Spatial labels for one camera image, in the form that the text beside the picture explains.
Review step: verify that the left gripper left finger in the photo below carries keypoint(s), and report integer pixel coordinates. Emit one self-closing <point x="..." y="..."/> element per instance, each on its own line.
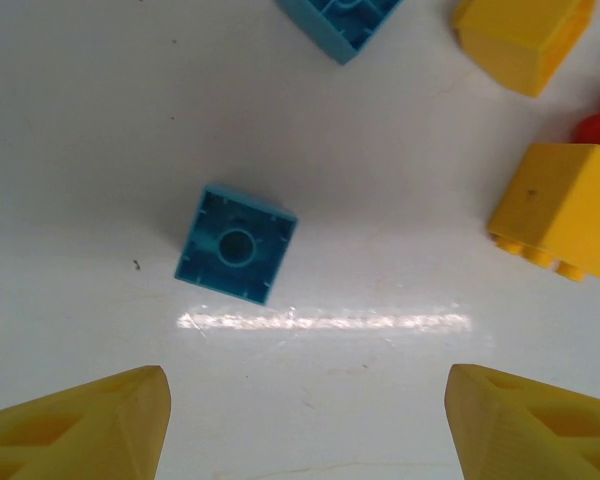
<point x="70" y="440"/>

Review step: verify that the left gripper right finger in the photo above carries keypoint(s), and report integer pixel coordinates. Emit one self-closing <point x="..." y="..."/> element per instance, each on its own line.
<point x="530" y="440"/>

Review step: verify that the small blue lego brick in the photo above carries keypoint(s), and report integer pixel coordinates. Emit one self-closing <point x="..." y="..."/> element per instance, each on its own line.
<point x="200" y="260"/>
<point x="330" y="30"/>

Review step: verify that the yellow lego brick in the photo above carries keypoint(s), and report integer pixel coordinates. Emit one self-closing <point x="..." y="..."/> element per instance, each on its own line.
<point x="545" y="200"/>
<point x="505" y="45"/>

